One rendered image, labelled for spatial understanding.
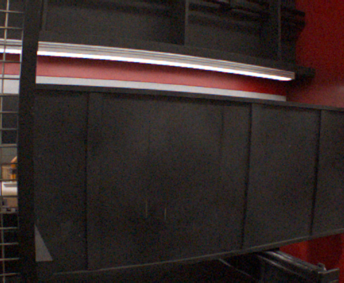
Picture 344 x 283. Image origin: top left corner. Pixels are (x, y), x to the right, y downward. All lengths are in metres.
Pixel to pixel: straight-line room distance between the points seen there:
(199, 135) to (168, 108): 0.11
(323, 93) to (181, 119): 0.84
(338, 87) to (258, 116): 0.61
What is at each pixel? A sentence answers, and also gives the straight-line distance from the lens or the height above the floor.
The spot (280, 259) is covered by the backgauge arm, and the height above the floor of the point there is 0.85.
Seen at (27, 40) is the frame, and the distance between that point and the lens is 0.59.
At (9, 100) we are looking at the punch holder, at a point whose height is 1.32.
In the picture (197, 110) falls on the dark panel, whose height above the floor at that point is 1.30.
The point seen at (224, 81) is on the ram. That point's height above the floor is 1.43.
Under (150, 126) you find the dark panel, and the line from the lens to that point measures 0.92.
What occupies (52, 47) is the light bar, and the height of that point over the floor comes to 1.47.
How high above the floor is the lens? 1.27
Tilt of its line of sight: 3 degrees down
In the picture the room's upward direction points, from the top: 2 degrees clockwise
